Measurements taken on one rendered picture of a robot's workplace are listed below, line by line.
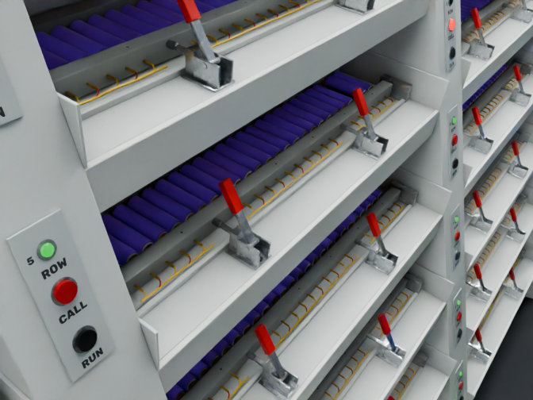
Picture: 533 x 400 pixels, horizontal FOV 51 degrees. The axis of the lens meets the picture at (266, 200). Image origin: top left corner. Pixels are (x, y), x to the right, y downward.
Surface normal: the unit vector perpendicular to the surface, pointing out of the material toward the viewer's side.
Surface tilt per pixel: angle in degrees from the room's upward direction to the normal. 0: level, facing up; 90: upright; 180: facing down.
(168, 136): 109
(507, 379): 0
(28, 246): 90
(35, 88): 90
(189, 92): 20
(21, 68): 90
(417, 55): 90
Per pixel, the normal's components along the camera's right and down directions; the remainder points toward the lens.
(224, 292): 0.10, -0.77
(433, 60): -0.59, 0.47
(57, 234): 0.79, 0.15
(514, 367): -0.18, -0.87
